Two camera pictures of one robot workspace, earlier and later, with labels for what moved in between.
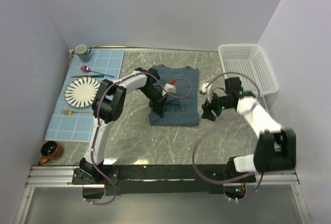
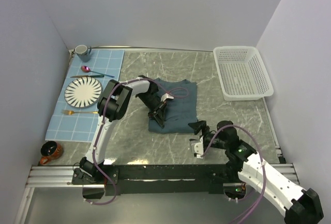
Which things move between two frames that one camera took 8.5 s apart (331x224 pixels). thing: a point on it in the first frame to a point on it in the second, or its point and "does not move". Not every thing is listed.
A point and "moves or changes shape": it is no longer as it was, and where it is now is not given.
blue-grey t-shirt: [182, 107] moves or changes shape
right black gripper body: [220, 103] to [216, 142]
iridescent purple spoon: [86, 69] does not move
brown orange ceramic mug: [50, 150] does not move
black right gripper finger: [208, 114] to [205, 132]
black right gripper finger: [207, 106] to [197, 126]
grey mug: [83, 52] does not move
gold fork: [71, 112] does not move
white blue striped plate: [81, 92] does not move
